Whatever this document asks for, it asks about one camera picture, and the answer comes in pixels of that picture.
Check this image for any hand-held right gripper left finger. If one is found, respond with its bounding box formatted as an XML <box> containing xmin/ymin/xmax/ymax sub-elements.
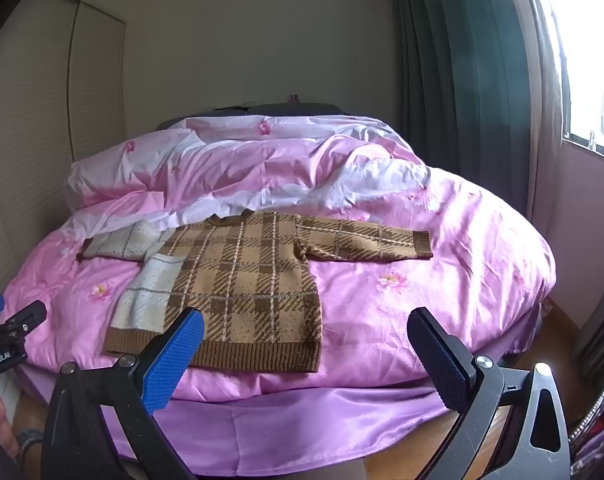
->
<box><xmin>40</xmin><ymin>306</ymin><xmax>206</xmax><ymax>480</ymax></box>

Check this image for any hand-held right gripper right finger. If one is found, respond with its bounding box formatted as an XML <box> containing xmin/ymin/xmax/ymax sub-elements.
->
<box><xmin>406</xmin><ymin>306</ymin><xmax>573</xmax><ymax>480</ymax></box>

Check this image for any brown plaid knit sweater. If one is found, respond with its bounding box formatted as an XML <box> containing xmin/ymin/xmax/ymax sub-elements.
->
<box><xmin>76</xmin><ymin>210</ymin><xmax>433</xmax><ymax>374</ymax></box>

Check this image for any person's left hand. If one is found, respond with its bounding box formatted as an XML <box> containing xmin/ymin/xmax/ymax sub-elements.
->
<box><xmin>0</xmin><ymin>377</ymin><xmax>20</xmax><ymax>461</ymax></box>

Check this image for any pink floral duvet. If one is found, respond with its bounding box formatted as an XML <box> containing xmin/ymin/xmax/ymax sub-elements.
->
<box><xmin>0</xmin><ymin>114</ymin><xmax>558</xmax><ymax>403</ymax></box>

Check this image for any purple satin bed sheet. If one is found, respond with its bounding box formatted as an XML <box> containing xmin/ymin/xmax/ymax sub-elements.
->
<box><xmin>19</xmin><ymin>360</ymin><xmax>543</xmax><ymax>478</ymax></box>

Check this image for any grey curtain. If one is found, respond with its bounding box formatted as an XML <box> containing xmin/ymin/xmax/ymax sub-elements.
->
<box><xmin>572</xmin><ymin>260</ymin><xmax>604</xmax><ymax>381</ymax></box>

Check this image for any white sliding-door wardrobe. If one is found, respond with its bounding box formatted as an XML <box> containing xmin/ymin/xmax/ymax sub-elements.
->
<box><xmin>0</xmin><ymin>0</ymin><xmax>127</xmax><ymax>306</ymax></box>

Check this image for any white sheer curtain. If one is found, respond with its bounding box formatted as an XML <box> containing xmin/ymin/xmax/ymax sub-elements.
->
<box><xmin>512</xmin><ymin>0</ymin><xmax>573</xmax><ymax>231</ymax></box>

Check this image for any dark bed headboard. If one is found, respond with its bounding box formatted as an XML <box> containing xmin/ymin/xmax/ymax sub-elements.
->
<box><xmin>157</xmin><ymin>102</ymin><xmax>353</xmax><ymax>131</ymax></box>

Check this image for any green curtain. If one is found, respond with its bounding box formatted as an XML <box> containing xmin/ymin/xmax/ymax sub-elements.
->
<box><xmin>389</xmin><ymin>0</ymin><xmax>538</xmax><ymax>216</ymax></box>

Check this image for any window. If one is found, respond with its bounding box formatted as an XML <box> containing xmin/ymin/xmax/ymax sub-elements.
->
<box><xmin>532</xmin><ymin>0</ymin><xmax>604</xmax><ymax>166</ymax></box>

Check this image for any dark beaded bracelet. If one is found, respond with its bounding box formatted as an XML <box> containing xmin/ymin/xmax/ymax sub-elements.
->
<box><xmin>16</xmin><ymin>427</ymin><xmax>45</xmax><ymax>463</ymax></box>

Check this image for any silver flexible hose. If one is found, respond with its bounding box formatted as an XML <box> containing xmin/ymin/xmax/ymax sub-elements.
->
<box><xmin>569</xmin><ymin>355</ymin><xmax>604</xmax><ymax>441</ymax></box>

